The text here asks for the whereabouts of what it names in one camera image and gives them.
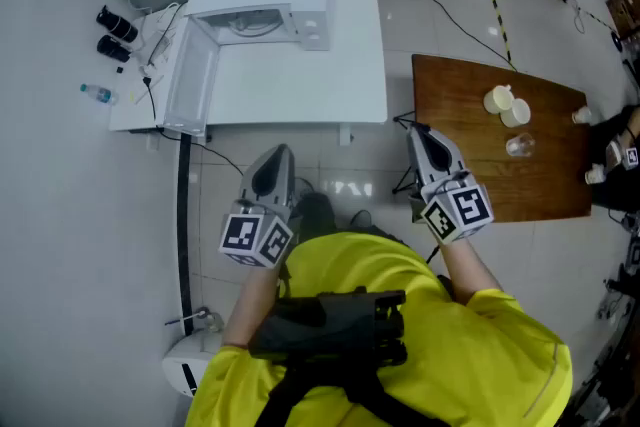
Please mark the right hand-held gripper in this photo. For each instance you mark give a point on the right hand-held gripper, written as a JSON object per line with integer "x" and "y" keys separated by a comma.
{"x": 460, "y": 212}

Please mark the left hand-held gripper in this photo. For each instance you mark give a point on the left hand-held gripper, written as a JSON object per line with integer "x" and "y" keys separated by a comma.
{"x": 257, "y": 235}

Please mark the person's left forearm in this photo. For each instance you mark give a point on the person's left forearm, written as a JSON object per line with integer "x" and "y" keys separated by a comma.
{"x": 250, "y": 305}

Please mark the person's right forearm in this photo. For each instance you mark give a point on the person's right forearm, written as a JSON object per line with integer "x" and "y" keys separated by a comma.
{"x": 470, "y": 270}

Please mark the black tripod stand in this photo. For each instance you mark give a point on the black tripod stand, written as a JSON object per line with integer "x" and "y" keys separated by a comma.
{"x": 405, "y": 175}

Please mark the brown wooden table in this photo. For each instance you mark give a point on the brown wooden table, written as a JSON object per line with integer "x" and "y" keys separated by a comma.
{"x": 465, "y": 125}

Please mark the black trousers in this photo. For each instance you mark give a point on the black trousers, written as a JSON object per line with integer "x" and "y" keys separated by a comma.
{"x": 315, "y": 212}

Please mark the clear plastic tumbler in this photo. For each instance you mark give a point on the clear plastic tumbler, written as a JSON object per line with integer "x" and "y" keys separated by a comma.
{"x": 520, "y": 146}

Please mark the white table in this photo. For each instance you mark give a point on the white table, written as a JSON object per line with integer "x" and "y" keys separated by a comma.
{"x": 300, "y": 85}

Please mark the yellow black floor tape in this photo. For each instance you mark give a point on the yellow black floor tape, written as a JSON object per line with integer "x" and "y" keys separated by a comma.
{"x": 501, "y": 22}

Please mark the plastic water bottle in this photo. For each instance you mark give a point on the plastic water bottle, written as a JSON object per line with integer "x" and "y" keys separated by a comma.
{"x": 100, "y": 94}

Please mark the black cylinder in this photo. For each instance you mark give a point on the black cylinder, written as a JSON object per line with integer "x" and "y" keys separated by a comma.
{"x": 113, "y": 49}
{"x": 117, "y": 24}

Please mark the white round floor device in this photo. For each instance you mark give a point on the white round floor device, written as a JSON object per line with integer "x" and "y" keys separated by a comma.
{"x": 182, "y": 365}

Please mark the yellow shirt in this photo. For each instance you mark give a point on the yellow shirt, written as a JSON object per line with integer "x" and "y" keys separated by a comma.
{"x": 450, "y": 365}

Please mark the black chest mount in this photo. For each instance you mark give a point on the black chest mount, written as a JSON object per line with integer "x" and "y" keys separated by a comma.
{"x": 325, "y": 325}

